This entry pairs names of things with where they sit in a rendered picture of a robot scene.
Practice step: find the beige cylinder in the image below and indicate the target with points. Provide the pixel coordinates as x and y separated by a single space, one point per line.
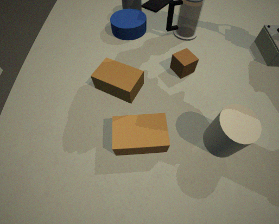
234 128

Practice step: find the grey cylinder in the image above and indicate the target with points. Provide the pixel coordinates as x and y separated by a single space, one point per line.
132 4

